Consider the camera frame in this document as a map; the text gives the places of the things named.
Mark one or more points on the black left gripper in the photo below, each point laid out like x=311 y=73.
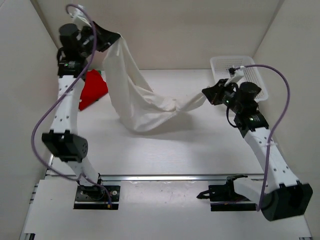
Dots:
x=106 y=38

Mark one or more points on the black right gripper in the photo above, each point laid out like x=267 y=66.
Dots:
x=214 y=94

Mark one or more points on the red t shirt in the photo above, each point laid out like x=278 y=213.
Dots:
x=94 y=88

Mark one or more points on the white cloth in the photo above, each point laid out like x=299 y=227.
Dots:
x=139 y=108

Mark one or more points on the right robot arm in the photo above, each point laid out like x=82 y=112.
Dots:
x=281 y=194

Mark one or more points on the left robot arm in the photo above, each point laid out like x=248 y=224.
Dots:
x=63 y=140

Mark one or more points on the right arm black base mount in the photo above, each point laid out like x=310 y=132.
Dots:
x=223 y=197

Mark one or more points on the aluminium table edge rail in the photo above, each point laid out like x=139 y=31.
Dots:
x=165 y=178

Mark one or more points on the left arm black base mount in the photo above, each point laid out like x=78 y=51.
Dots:
x=97 y=198

